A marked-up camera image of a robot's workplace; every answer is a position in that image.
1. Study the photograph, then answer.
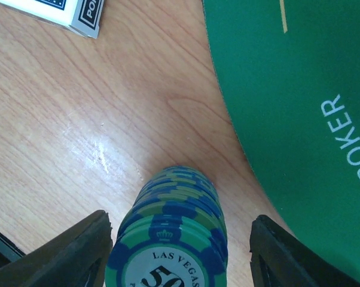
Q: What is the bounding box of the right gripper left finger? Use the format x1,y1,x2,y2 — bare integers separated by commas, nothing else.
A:
0,210,112,286

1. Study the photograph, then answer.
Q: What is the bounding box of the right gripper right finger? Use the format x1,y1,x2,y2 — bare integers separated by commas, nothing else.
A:
249,215,360,286

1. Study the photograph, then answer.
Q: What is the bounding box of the green blue chip stack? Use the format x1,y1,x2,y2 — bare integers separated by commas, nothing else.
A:
105,166,228,286

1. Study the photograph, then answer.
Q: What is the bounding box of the round green poker mat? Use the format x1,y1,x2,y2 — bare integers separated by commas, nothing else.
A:
203,1,360,282

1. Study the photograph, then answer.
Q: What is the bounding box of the blue playing card box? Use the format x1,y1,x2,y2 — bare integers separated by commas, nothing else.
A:
0,0,105,39

